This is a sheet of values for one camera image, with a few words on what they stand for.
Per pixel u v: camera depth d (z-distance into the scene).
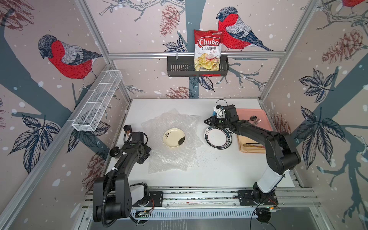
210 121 0.87
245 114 1.18
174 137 0.97
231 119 0.74
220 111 0.84
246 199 0.74
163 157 0.86
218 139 0.93
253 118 1.07
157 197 0.74
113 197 0.41
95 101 0.77
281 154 0.48
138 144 0.64
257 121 1.04
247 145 0.92
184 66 0.95
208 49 0.84
